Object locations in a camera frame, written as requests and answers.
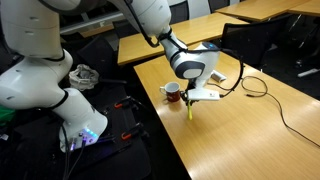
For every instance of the yellow marker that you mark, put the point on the yellow marker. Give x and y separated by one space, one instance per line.
189 108

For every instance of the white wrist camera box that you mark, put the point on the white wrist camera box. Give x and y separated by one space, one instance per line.
203 94

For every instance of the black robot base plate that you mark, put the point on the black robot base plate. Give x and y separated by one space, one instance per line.
107 156

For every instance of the white remote on table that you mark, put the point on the white remote on table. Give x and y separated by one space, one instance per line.
217 76

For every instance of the orange black clamp near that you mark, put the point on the orange black clamp near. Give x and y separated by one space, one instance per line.
137 130

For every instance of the red white mug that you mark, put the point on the red white mug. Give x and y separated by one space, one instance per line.
172 91

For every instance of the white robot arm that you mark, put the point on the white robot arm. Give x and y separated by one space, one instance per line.
31 28

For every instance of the orange black clamp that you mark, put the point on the orange black clamp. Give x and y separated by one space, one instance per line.
126 102
137 130

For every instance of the black office chair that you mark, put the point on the black office chair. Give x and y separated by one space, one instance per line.
251 41

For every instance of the orange black clamp far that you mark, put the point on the orange black clamp far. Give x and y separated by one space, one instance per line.
126 102

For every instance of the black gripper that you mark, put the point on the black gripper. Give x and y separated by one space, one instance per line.
184 96

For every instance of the crumpled grey cloth bag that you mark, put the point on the crumpled grey cloth bag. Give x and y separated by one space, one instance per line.
83 77

